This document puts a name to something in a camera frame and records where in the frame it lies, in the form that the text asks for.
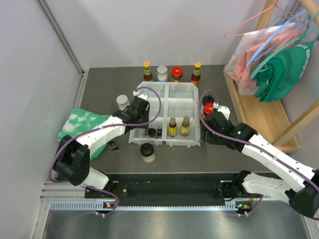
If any yellow label brown bottle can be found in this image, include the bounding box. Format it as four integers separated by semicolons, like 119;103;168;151
168;117;177;137
180;116;190;136

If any black cap pepper bottle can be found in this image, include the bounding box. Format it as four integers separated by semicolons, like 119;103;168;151
107;139;120;152
148;128;162;138

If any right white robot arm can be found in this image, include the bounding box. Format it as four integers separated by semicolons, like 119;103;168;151
200;112;319;220

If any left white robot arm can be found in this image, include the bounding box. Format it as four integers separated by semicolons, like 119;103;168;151
52;95;150;198

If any right red lid sauce jar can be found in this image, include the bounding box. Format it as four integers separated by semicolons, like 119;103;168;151
202;103;214;118

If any red lid sauce jar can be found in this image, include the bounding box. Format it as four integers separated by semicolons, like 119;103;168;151
202;103;214;118
171;67;183;82

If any left silver lid salt jar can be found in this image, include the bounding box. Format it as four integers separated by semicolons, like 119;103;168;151
116;95;130;111

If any silver lid salt jar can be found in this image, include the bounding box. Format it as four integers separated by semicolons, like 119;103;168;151
116;95;130;111
157;66;168;82

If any black lid shaker right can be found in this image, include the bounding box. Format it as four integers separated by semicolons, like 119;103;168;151
202;95;215;106

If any black lid shaker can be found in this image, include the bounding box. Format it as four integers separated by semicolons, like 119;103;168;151
202;95;215;106
140;143;156;163

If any left white organizer tray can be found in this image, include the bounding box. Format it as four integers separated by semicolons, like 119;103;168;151
128;82;165;146

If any white organizer tray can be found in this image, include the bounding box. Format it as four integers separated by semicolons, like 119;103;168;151
162;82;200;147
128;82;165;146

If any left orange cap sauce bottle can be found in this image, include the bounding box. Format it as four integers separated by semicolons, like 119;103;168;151
143;62;153;82

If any orange cap sauce bottle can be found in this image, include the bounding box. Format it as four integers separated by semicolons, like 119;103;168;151
191;62;201;87
143;62;153;82

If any black lid shaker front left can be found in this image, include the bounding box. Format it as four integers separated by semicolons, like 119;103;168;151
140;143;156;163

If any right white organizer tray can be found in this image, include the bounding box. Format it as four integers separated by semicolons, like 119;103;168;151
162;82;200;147

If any back silver lid salt jar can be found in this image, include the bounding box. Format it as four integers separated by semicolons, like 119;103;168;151
157;66;168;82

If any right orange cap sauce bottle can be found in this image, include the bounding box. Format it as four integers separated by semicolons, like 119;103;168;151
191;62;201;87

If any wooden clothes rack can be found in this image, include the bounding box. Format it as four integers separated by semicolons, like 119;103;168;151
224;0;319;153

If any back red lid sauce jar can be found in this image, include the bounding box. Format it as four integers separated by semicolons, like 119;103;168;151
171;67;183;82

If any green white cloth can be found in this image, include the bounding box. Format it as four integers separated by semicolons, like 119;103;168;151
57;106;113;161

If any green garment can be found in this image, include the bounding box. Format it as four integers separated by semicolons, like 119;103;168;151
254;41;314;103

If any pink white garment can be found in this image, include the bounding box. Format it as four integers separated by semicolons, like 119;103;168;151
225;22;301;95

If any teal hanger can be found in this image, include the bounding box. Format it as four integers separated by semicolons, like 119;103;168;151
250;12;319;79

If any pink hanger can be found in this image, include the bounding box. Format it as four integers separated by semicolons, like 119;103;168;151
223;0;294;38

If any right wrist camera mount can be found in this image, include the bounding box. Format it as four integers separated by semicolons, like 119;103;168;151
213;102;230;120

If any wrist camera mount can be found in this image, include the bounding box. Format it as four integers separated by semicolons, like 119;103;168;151
213;102;230;120
133;90;148;101

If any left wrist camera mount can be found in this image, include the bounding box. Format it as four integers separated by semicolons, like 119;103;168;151
133;90;148;101

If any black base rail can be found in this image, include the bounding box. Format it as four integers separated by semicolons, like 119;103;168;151
85;172;249;207

